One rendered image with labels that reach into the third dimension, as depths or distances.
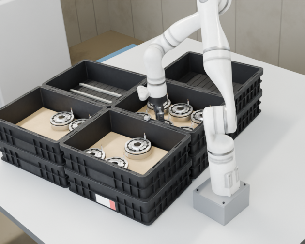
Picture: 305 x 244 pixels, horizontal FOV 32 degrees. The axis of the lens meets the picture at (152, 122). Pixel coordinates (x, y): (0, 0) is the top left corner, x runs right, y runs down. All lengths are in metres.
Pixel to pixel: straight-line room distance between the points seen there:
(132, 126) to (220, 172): 0.46
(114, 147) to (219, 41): 0.62
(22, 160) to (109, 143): 0.37
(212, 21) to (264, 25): 2.25
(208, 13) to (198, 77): 0.77
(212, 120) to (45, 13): 2.36
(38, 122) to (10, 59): 1.51
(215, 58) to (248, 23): 2.37
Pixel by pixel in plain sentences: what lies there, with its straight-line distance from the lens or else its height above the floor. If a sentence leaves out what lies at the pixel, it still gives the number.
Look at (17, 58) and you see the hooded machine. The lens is 3.83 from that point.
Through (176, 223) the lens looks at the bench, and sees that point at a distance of 1.92.
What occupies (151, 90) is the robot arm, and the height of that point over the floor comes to 1.02.
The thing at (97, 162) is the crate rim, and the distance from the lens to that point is 1.87.
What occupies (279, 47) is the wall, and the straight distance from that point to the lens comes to 4.02.
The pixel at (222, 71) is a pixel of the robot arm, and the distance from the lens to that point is 1.75.
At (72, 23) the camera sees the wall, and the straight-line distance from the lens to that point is 5.05.
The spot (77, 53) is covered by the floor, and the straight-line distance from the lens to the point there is 4.94.
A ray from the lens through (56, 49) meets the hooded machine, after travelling 4.00.
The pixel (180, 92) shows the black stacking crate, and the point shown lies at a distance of 2.28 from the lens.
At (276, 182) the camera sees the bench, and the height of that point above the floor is 0.70.
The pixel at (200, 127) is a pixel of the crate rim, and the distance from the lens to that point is 1.99.
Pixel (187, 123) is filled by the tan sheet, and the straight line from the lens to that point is 2.19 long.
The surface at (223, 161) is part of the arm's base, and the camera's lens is 1.79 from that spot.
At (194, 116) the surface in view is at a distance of 2.18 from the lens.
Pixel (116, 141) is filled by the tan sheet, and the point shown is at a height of 0.83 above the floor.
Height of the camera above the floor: 2.02
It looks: 32 degrees down
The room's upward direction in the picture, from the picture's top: 5 degrees counter-clockwise
